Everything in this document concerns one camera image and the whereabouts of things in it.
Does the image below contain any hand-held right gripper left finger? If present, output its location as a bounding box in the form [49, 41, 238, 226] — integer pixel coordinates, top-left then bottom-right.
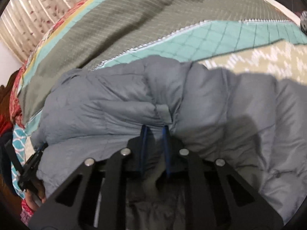
[28, 125, 153, 230]

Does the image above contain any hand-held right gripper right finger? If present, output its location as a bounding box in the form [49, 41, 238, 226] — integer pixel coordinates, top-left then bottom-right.
[162, 126, 285, 230]

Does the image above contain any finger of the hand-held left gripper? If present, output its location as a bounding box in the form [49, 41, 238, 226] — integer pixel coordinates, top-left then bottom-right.
[32, 142, 49, 164]

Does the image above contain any grey puffer jacket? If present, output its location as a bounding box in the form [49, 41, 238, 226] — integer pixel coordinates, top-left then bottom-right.
[31, 55, 307, 230]

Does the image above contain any person's left forearm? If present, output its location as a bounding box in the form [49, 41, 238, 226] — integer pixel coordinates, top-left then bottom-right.
[20, 199, 37, 226]

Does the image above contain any person's left hand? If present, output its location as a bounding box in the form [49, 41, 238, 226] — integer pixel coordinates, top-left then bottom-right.
[25, 180, 47, 209]

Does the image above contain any patterned teal and beige bedspread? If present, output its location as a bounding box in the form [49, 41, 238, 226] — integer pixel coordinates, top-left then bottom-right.
[10, 0, 307, 135]

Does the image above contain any beige floral curtain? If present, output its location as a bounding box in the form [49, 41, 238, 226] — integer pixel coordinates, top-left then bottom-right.
[0, 0, 101, 63]

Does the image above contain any black and white patterned bolster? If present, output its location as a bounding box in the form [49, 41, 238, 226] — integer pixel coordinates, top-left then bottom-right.
[300, 11, 307, 32]

